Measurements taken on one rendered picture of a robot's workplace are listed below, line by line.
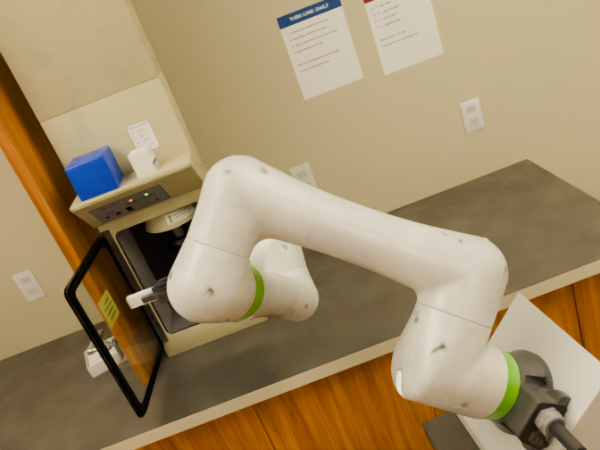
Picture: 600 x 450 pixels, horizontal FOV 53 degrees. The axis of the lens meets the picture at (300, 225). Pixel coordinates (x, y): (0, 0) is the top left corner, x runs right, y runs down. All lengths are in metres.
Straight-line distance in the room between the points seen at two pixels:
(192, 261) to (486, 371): 0.50
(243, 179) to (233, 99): 1.09
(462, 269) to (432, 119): 1.23
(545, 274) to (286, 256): 0.69
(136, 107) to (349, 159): 0.83
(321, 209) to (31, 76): 0.91
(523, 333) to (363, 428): 0.71
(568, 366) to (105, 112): 1.19
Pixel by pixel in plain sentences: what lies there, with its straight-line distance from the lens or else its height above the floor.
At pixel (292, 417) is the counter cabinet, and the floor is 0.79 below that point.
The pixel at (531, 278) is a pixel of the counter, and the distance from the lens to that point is 1.67.
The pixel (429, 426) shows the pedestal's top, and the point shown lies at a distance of 1.33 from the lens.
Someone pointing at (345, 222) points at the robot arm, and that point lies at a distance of 0.96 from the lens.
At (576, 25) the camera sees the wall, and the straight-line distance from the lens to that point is 2.33.
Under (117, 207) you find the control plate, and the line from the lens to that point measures 1.60.
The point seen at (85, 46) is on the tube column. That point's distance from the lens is 1.59.
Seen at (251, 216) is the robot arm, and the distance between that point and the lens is 0.95.
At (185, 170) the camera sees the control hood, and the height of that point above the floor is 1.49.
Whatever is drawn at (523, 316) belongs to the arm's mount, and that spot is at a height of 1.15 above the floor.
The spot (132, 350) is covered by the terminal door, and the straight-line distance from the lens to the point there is 1.65.
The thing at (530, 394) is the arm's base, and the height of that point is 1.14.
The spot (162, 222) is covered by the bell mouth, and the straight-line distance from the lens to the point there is 1.71.
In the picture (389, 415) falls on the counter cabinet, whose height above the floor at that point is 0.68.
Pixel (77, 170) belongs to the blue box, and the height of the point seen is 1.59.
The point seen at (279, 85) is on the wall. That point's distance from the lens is 2.02.
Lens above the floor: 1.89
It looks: 24 degrees down
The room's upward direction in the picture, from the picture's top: 21 degrees counter-clockwise
